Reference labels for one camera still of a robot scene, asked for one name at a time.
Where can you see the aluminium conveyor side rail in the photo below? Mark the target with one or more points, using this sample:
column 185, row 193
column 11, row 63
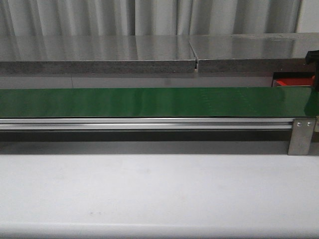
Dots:
column 143, row 123

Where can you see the grey pleated curtain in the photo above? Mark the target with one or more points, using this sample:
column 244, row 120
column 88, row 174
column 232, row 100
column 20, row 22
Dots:
column 147, row 17

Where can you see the green conveyor belt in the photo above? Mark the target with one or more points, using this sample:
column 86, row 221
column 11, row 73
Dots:
column 278, row 102

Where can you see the left steel counter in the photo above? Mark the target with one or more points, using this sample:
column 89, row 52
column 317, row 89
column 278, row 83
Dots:
column 80, row 55

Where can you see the steel conveyor support bracket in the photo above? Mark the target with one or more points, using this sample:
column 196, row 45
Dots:
column 302, row 132

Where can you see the steel counter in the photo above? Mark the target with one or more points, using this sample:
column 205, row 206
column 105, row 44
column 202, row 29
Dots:
column 254, row 53
column 80, row 55

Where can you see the right steel counter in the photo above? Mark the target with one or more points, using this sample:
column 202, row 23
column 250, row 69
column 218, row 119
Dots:
column 254, row 53

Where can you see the red plastic bin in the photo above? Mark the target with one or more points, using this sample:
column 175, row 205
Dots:
column 282, row 82

